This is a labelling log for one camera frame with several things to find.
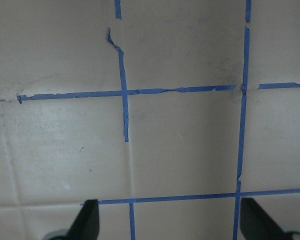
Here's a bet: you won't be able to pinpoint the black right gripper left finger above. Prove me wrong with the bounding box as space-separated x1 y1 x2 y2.
65 199 100 240

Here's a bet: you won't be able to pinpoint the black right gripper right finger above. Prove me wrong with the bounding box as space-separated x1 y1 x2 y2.
239 197 296 240

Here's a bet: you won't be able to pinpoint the brown paper table cover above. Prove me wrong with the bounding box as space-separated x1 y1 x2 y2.
0 0 300 240

